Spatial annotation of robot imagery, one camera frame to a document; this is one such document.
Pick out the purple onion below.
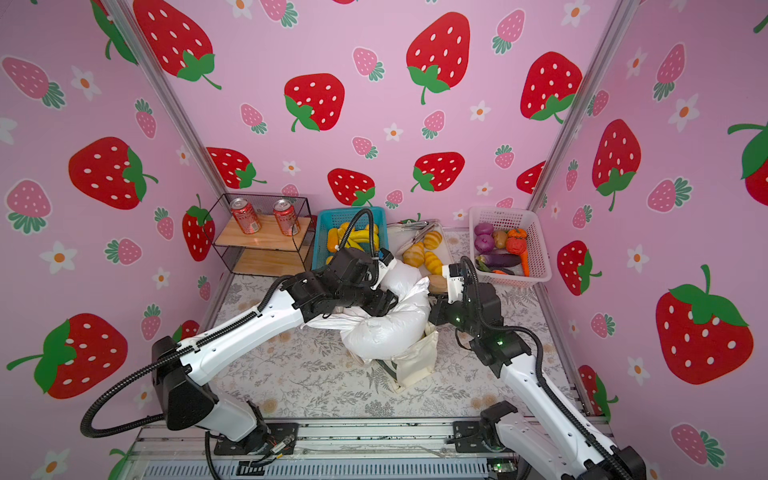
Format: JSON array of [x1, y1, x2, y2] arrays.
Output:
[[474, 222, 494, 236], [474, 234, 496, 254]]

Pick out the metal base rail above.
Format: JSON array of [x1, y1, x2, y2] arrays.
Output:
[[117, 414, 604, 479]]

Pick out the white plastic tray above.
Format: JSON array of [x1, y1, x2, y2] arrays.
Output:
[[388, 224, 454, 276]]

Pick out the red tomato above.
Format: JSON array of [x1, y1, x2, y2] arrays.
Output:
[[505, 237, 527, 257]]

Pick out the long striped bread loaf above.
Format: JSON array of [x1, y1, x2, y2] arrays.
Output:
[[402, 242, 425, 268]]

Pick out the red soda can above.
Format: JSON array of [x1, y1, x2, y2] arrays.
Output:
[[230, 197, 261, 235], [273, 198, 300, 237]]

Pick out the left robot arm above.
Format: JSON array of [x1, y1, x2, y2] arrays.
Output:
[[80, 246, 398, 441]]

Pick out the teal plastic basket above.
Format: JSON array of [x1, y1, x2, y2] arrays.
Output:
[[312, 206, 390, 270]]

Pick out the purple onion front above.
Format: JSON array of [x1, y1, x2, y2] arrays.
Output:
[[474, 234, 496, 254]]

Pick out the small striped bread roll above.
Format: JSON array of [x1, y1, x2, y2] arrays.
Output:
[[423, 230, 443, 251]]

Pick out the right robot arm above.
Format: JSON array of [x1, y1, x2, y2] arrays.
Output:
[[429, 257, 646, 479]]

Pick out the red soda can right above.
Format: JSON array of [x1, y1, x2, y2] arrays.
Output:
[[273, 198, 300, 237]]

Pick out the brown potato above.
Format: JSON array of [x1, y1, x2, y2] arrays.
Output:
[[492, 230, 508, 249]]

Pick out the orange carrot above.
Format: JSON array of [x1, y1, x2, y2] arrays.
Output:
[[520, 250, 531, 277]]

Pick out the black wire wooden shelf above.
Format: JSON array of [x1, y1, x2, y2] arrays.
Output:
[[209, 193, 316, 277]]

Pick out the beige canvas tote bag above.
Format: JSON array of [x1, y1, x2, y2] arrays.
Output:
[[345, 324, 439, 394]]

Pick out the yellow striped bread roll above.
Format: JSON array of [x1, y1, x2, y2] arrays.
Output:
[[424, 251, 443, 275]]

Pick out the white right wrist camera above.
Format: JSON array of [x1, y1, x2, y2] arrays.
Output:
[[442, 263, 465, 304]]

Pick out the purple eggplant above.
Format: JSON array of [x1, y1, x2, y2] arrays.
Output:
[[476, 253, 522, 269]]

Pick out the purple onion back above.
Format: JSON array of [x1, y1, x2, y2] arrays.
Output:
[[474, 222, 494, 236]]

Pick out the red soda can left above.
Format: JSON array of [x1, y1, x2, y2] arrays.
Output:
[[230, 197, 261, 235]]

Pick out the metal tongs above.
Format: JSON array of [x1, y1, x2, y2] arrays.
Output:
[[388, 219, 439, 234]]

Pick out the white plastic bag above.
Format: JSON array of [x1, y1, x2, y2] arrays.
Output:
[[307, 261, 431, 361]]

